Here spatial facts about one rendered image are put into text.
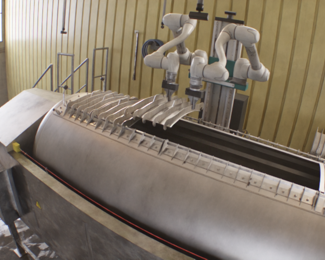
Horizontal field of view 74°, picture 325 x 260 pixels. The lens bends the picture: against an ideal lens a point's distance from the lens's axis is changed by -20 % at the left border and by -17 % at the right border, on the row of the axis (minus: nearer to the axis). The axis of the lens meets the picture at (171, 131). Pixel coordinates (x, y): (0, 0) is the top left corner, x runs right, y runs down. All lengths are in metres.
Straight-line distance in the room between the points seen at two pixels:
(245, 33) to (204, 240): 1.57
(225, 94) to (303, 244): 2.04
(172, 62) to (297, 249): 1.56
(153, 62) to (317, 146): 2.66
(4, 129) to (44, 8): 4.76
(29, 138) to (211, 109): 2.10
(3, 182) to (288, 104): 3.77
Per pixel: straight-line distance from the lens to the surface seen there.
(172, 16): 2.42
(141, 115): 1.83
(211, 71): 1.77
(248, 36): 2.12
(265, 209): 1.49
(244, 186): 1.52
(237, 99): 3.10
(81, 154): 2.00
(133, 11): 4.75
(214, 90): 3.04
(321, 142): 3.82
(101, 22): 5.31
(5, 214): 3.14
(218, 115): 3.09
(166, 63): 2.01
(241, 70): 2.66
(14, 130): 2.77
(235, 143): 2.23
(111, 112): 2.10
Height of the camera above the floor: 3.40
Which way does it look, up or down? 23 degrees down
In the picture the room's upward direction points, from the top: 6 degrees clockwise
